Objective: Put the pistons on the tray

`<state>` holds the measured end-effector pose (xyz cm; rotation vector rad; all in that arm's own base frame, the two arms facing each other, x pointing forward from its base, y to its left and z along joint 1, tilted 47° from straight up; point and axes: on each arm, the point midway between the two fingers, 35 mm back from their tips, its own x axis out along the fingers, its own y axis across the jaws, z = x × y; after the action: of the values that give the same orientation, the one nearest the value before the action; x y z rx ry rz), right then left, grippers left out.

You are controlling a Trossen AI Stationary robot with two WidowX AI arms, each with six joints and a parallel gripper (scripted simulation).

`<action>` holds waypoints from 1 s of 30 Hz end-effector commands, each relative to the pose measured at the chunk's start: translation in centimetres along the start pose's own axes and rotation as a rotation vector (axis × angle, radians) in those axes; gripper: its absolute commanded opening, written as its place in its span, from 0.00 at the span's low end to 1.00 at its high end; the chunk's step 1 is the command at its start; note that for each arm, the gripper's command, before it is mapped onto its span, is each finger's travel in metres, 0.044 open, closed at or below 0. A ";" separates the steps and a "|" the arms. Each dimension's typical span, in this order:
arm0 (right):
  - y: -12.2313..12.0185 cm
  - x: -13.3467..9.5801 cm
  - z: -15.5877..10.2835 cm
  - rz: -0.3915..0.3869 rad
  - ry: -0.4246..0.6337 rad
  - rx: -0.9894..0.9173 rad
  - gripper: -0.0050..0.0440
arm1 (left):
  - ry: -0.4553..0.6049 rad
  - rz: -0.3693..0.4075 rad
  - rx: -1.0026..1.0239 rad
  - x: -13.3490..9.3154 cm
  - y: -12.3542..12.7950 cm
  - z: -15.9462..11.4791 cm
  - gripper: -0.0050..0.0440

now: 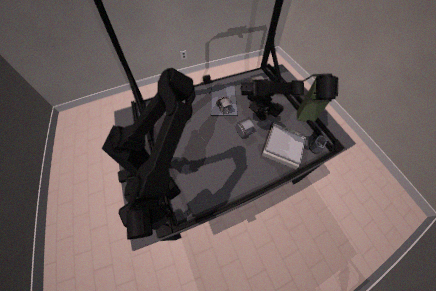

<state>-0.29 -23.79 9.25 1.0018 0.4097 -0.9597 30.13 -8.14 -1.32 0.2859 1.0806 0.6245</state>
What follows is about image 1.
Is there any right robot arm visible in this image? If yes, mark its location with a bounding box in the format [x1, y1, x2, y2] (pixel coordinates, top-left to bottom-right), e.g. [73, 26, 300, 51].
[109, 68, 196, 239]

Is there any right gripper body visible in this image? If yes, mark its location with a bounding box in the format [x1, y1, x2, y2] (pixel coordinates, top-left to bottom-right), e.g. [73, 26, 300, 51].
[118, 177, 181, 228]

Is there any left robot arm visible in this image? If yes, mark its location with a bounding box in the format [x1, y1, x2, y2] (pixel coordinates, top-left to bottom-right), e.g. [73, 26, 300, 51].
[241, 74, 338, 114]

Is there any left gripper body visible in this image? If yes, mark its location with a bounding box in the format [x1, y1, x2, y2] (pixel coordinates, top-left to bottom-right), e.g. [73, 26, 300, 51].
[247, 95, 284, 117]

